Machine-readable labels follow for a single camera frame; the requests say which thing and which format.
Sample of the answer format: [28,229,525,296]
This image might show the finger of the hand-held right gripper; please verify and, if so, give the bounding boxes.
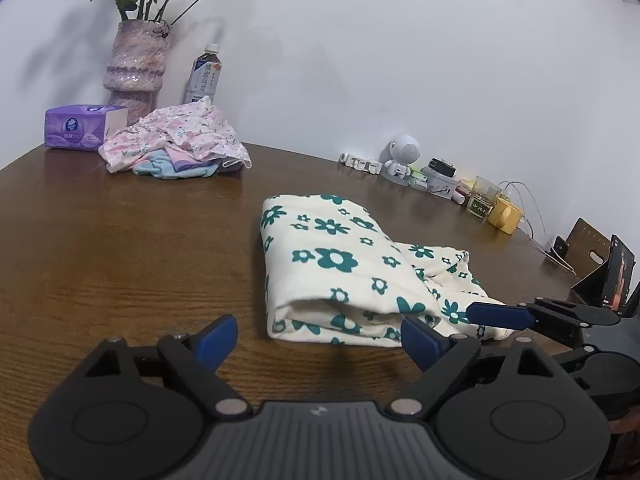
[552,342,601,371]
[466,297,621,331]

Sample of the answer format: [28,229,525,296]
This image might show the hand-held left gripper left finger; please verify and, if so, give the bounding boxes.
[82,315,248,418]

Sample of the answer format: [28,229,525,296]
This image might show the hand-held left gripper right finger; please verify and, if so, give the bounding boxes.
[387,317,568,417]

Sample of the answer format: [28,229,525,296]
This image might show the cream teal floral dress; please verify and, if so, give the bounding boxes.
[259,192,514,349]

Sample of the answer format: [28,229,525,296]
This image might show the pink floral clothes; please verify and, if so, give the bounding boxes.
[98,96,253,175]

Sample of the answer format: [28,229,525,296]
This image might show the black phone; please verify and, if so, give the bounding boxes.
[602,234,637,317]

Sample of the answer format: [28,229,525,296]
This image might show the yellow round gadget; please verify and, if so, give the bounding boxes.
[487,199,525,235]

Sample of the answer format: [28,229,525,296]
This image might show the brown cardboard box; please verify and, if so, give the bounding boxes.
[562,217,614,307]

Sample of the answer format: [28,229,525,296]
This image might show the glass jar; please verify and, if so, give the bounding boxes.
[466,176,503,224]

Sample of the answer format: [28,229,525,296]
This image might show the small printed tin box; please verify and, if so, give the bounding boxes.
[422,170,457,199]

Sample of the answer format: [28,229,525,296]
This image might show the small black box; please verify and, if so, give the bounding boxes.
[427,158,457,179]

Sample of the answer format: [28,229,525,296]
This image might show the purple pink cloth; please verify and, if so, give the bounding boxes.
[165,145,221,171]

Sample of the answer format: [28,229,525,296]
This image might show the light blue cloth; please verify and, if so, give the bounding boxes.
[132,152,220,181]

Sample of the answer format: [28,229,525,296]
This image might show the white astronaut figurine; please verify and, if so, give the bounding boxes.
[382,134,422,186]

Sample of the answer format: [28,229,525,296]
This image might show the white clip row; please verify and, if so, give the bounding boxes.
[339,152,384,175]

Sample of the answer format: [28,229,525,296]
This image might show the purple tissue pack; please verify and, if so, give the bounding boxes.
[44,104,129,152]

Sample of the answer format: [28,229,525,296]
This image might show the plastic tea bottle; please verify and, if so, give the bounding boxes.
[183,43,222,106]

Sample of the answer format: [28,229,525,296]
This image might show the purple knitted vase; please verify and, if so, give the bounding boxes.
[103,20,173,126]

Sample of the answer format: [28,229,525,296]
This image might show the white cable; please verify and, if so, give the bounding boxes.
[500,181,577,274]

